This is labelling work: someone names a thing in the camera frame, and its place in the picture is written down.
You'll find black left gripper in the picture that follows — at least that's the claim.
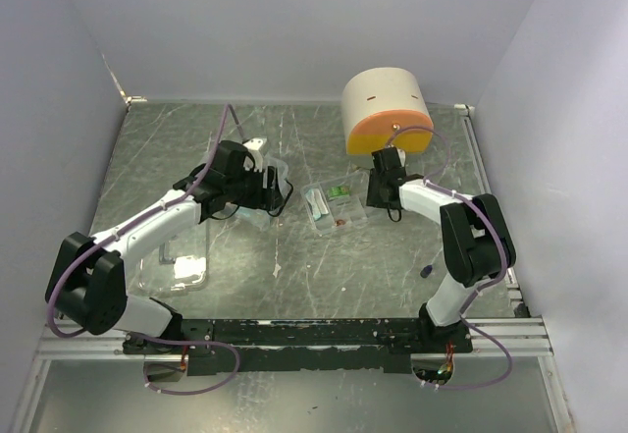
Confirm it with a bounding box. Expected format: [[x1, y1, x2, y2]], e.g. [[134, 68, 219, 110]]
[[227, 163, 286, 212]]

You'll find clear plastic storage box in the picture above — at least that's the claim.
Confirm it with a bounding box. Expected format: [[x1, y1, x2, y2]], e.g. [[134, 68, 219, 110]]
[[214, 155, 293, 231]]

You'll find green sachet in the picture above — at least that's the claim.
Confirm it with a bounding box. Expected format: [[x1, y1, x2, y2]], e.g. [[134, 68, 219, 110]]
[[327, 186, 350, 200]]

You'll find clear compartment tray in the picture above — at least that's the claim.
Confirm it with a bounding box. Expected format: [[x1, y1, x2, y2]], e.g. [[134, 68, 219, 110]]
[[300, 171, 374, 236]]

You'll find clear plastic box lid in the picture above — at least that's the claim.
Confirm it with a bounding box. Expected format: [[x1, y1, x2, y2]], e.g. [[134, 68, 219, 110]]
[[133, 223, 209, 299]]

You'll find clear teal packet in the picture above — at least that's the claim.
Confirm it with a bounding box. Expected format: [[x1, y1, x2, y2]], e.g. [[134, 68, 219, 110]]
[[313, 196, 330, 220]]

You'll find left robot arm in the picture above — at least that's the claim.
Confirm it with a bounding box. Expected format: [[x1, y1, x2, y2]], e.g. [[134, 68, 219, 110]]
[[44, 138, 293, 353]]

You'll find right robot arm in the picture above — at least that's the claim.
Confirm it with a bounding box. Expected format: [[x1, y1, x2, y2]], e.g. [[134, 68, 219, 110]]
[[367, 147, 516, 352]]

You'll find round drawer cabinet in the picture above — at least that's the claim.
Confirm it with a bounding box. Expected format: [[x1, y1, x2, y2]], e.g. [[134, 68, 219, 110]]
[[340, 67, 433, 169]]

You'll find white gauze pad on lid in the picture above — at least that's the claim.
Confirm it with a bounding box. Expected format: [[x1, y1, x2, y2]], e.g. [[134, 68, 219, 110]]
[[173, 255, 206, 280]]

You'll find small dark blue cap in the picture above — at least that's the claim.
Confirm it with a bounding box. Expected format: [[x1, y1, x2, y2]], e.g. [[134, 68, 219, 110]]
[[420, 265, 433, 278]]

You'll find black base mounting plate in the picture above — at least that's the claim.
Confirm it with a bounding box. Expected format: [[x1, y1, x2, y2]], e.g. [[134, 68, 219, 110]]
[[122, 318, 475, 376]]

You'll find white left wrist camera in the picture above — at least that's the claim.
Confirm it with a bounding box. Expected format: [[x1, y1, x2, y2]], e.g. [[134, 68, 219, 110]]
[[244, 137, 269, 156]]

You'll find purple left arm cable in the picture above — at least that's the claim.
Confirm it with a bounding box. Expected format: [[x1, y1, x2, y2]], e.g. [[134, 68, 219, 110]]
[[46, 103, 249, 340]]

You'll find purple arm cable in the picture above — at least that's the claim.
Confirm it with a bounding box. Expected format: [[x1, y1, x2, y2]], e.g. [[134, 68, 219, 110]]
[[390, 126, 509, 316], [46, 103, 249, 340]]

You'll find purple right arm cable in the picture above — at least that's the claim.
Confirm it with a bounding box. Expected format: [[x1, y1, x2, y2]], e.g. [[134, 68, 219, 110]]
[[390, 126, 509, 316]]

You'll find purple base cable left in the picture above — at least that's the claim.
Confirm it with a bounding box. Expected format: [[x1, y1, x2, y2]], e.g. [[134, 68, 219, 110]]
[[127, 333, 242, 396]]

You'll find aluminium frame rail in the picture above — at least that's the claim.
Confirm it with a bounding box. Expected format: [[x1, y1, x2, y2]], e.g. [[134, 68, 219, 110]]
[[454, 104, 553, 356]]

